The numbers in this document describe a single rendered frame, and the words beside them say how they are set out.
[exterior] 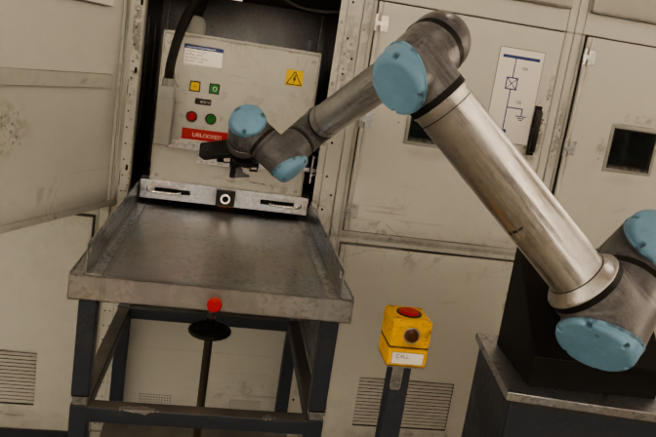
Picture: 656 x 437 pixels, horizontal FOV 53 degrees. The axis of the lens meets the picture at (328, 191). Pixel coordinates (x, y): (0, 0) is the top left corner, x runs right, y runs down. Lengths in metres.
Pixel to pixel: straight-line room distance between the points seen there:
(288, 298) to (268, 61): 0.89
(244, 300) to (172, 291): 0.16
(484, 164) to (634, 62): 1.29
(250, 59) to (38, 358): 1.17
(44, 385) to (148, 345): 0.35
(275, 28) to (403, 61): 1.75
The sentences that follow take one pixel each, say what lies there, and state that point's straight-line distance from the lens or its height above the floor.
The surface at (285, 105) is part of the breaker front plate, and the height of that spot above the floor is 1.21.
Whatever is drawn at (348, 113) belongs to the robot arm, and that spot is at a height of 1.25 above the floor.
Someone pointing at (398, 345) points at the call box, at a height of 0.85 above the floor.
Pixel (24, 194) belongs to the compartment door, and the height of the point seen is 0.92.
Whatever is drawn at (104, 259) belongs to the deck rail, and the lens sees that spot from 1.58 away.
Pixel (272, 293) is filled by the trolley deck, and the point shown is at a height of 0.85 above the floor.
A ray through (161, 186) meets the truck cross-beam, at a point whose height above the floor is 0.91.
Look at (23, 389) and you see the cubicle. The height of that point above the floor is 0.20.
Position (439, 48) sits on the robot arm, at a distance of 1.18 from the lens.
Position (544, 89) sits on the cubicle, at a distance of 2.26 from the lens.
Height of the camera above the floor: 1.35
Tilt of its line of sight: 10 degrees down
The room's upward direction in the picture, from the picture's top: 9 degrees clockwise
